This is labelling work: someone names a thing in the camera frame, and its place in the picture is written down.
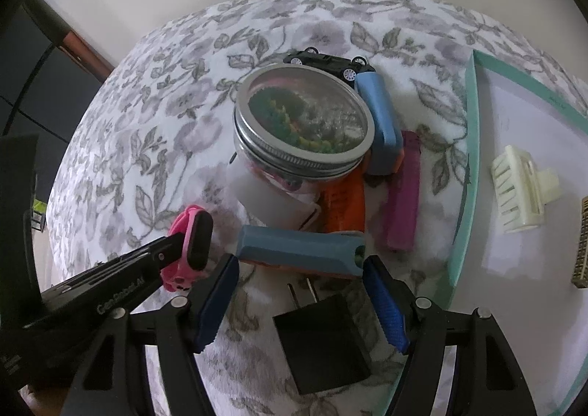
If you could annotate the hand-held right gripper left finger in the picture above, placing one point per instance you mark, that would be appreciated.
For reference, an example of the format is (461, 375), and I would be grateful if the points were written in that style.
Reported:
(215, 305)

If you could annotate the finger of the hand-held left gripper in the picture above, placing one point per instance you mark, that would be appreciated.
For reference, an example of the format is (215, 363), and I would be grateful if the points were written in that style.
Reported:
(154, 251)

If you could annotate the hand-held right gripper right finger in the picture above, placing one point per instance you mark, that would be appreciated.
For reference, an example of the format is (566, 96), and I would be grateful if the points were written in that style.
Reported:
(387, 305)

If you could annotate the pink and black toy car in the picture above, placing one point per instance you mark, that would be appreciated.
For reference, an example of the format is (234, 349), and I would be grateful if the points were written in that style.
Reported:
(174, 266)

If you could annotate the black power adapter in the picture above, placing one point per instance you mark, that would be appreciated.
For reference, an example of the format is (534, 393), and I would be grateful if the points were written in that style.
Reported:
(321, 342)

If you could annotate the blue and orange block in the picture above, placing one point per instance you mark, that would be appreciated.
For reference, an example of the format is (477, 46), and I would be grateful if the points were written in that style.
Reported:
(294, 250)
(379, 117)

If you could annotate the clear jar with metal lid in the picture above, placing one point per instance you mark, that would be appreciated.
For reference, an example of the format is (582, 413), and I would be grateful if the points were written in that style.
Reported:
(312, 117)

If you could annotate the teal cardboard box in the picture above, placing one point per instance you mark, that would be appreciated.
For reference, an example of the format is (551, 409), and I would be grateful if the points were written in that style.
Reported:
(505, 122)

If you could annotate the small green labelled item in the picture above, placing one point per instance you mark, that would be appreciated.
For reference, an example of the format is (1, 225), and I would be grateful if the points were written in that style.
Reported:
(39, 214)

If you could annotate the purple plastic case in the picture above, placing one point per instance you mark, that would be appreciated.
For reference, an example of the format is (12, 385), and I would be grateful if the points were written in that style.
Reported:
(404, 195)

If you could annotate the cream hair clip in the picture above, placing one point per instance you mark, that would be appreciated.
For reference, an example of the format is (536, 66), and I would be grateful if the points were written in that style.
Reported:
(519, 195)

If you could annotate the gold patterned case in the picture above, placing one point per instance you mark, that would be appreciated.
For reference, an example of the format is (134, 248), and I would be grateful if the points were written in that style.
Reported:
(582, 250)

